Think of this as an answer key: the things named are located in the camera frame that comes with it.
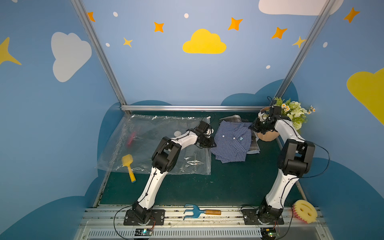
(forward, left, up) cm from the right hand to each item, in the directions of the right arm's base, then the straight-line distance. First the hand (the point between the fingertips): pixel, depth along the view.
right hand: (251, 125), depth 97 cm
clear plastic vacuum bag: (-5, +78, -10) cm, 79 cm away
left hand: (-11, +21, -9) cm, 25 cm away
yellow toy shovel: (-26, +79, -9) cm, 83 cm away
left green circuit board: (-61, +59, -13) cm, 86 cm away
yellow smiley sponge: (-47, -22, -10) cm, 53 cm away
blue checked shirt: (-8, +12, -7) cm, 16 cm away
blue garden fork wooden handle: (-51, +33, -11) cm, 62 cm away
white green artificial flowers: (-2, -18, +16) cm, 25 cm away
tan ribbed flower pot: (-4, -12, -5) cm, 14 cm away
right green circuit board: (-58, -2, -13) cm, 59 cm away
